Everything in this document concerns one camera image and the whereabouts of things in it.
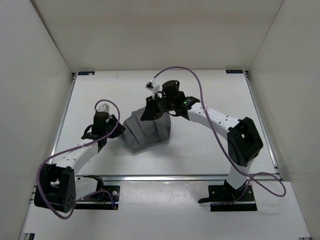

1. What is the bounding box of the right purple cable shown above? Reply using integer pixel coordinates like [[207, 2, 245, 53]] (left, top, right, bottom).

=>
[[151, 66, 287, 206]]

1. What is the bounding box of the right blue corner label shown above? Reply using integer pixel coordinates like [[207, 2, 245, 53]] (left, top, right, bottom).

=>
[[225, 69, 243, 74]]

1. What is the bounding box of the purple cable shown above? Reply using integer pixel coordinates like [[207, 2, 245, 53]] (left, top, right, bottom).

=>
[[151, 66, 287, 206], [36, 99, 121, 220]]

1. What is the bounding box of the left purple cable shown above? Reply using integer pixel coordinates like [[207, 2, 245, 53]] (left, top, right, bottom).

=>
[[36, 99, 121, 220]]

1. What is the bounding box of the blue corner label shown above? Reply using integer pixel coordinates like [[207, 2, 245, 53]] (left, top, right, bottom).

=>
[[77, 71, 95, 76], [225, 69, 243, 74]]

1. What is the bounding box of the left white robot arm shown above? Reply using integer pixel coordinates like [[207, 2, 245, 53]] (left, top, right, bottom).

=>
[[33, 111, 126, 213]]

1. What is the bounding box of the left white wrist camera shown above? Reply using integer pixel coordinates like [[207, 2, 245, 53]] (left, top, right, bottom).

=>
[[94, 103, 110, 113]]

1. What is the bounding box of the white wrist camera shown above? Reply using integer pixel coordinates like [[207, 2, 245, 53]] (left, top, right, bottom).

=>
[[145, 80, 161, 99], [94, 103, 110, 113]]

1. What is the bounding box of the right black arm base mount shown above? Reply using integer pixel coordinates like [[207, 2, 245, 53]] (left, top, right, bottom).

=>
[[197, 181, 258, 212]]

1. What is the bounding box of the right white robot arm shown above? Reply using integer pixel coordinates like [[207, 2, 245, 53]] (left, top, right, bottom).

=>
[[140, 80, 263, 200]]

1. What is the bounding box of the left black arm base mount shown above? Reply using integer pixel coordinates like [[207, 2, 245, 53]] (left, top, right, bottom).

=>
[[74, 175, 121, 211]]

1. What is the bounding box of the left blue corner label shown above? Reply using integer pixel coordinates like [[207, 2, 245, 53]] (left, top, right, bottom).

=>
[[77, 71, 95, 76]]

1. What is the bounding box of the front aluminium table rail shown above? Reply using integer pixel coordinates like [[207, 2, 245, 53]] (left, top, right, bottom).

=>
[[74, 174, 231, 183]]

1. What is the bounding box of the grey pleated skirt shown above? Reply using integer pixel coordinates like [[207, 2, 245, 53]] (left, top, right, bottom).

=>
[[121, 107, 172, 151]]

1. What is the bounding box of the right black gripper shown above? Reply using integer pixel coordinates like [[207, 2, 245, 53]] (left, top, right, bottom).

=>
[[141, 95, 176, 122]]

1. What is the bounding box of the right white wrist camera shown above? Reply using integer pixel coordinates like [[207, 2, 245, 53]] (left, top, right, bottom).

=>
[[145, 80, 161, 99]]

